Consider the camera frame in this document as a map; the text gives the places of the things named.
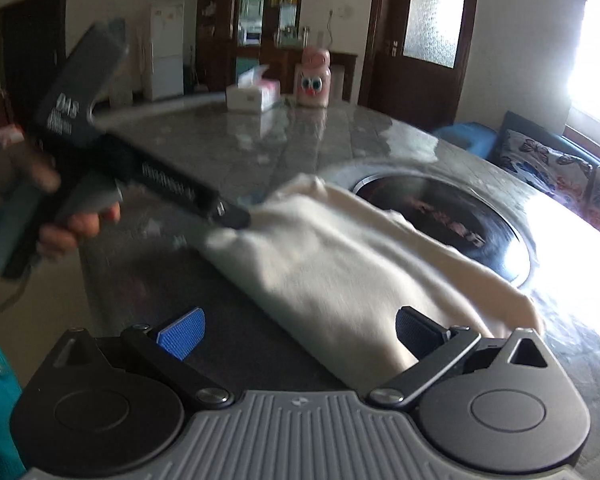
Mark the dark wooden glass-panel door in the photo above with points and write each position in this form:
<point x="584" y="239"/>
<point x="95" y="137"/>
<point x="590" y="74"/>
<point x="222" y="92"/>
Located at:
<point x="429" y="95"/>

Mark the small metal jar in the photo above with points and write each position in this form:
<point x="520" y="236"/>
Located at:
<point x="305" y="35"/>

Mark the plain dark wooden door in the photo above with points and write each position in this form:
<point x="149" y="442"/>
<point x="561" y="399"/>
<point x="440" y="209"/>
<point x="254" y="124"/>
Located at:
<point x="30" y="50"/>

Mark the person's left hand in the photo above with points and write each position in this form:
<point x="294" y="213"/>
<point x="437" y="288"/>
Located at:
<point x="30" y="170"/>

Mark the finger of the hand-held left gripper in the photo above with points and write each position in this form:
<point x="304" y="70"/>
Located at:
<point x="232" y="217"/>

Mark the white tissue box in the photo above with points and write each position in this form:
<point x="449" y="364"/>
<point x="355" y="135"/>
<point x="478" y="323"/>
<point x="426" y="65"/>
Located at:
<point x="250" y="100"/>

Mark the blue sofa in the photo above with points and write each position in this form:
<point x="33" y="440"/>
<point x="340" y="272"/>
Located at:
<point x="464" y="137"/>

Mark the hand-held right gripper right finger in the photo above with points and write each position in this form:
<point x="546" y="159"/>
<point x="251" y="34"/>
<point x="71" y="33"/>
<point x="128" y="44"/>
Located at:
<point x="419" y="330"/>

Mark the wooden display shelf unit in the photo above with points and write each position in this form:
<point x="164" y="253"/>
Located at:
<point x="215" y="35"/>

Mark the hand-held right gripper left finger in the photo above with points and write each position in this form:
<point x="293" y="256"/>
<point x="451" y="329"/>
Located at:
<point x="182" y="332"/>

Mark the round recessed table cooker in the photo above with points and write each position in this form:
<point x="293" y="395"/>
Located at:
<point x="454" y="220"/>

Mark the cream long-sleeve garment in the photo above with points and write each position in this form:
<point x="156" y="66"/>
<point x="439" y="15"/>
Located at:
<point x="340" y="270"/>

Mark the long butterfly print cushion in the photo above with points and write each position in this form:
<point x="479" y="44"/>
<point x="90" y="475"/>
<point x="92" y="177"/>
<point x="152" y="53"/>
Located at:
<point x="539" y="160"/>

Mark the window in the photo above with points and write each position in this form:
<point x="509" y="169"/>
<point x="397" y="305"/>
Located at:
<point x="597" y="60"/>

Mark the pink cartoon face bottle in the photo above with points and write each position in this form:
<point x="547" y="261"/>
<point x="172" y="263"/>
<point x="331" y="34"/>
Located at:
<point x="312" y="85"/>

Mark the white refrigerator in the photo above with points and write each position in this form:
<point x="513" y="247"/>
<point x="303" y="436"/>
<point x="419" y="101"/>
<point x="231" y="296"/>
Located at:
<point x="165" y="60"/>

